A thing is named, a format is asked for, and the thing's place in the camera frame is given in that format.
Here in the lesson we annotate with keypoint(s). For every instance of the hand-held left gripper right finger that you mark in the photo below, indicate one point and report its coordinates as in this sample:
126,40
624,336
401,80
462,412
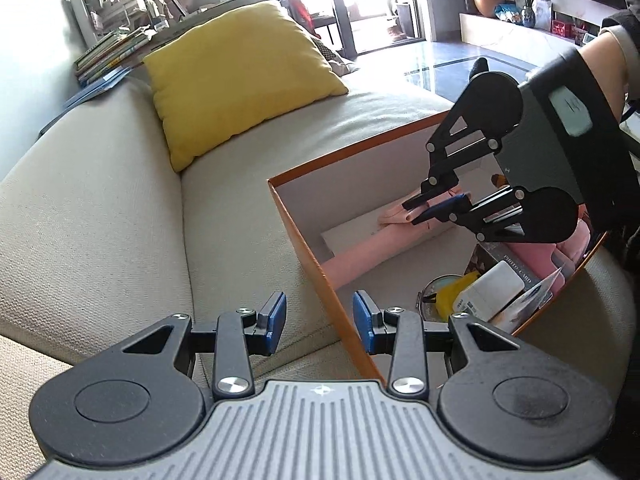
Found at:
362,320

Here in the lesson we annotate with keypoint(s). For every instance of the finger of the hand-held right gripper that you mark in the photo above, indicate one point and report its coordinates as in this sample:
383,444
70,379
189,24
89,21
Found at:
435,170
455,202

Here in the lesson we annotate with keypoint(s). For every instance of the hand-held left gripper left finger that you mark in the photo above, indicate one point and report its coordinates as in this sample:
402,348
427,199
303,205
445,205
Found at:
276,320

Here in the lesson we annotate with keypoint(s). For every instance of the brown and white plush toy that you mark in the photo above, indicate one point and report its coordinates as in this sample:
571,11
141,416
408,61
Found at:
498,180

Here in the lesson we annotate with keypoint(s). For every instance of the black card box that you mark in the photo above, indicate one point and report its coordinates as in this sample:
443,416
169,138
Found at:
487,257

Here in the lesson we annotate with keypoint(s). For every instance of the pink cylinder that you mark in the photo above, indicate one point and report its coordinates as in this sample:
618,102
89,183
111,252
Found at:
380,255

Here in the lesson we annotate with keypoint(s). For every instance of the round clear glitter case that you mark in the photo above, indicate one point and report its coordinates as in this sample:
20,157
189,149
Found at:
429,296

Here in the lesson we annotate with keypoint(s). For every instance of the orange cardboard box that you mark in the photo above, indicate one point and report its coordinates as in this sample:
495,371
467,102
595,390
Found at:
350,180

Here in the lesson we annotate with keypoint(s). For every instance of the light grey rectangular case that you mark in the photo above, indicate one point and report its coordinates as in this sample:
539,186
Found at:
350,235

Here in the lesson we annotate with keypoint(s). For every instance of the white charger adapter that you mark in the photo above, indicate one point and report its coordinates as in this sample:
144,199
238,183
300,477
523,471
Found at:
492,285

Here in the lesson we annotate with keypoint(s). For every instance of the yellow blue soft toy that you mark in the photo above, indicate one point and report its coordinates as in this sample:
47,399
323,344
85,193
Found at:
450,295

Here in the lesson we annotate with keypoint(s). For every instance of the pink rectangular case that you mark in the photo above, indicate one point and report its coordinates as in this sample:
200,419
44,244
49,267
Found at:
535,255

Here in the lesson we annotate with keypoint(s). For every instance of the illustrated card packet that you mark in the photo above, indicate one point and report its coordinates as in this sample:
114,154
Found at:
530,305

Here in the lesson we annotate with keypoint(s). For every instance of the person's right forearm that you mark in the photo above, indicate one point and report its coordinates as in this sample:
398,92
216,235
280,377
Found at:
607,55

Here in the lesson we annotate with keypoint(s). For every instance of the white tv console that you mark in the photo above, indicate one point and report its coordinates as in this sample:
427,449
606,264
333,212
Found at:
500,35

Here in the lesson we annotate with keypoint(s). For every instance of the small blue vase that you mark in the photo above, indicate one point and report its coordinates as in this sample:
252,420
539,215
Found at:
527,17

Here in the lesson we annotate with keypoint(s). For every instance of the pale pink cloth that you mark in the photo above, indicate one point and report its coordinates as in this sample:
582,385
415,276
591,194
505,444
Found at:
345,66

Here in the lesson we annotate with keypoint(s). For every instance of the grey patterned cushion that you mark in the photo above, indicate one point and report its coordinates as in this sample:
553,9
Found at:
330,55

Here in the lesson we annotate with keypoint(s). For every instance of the beige fabric sofa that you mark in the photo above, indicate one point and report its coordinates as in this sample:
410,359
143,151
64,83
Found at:
100,210

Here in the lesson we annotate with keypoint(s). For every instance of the red cloth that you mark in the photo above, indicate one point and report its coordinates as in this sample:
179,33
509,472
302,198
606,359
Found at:
300,10

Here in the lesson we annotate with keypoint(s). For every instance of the yellow cushion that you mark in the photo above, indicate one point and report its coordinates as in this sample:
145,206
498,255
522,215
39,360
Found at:
235,70

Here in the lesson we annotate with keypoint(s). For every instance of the blue folder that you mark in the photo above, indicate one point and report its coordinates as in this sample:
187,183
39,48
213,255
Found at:
85,95

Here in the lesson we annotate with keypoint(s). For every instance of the stack of books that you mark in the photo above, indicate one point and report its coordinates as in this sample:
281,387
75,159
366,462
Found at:
110,50

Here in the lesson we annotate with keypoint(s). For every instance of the white desk organizer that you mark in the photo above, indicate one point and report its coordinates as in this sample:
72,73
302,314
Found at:
110,5

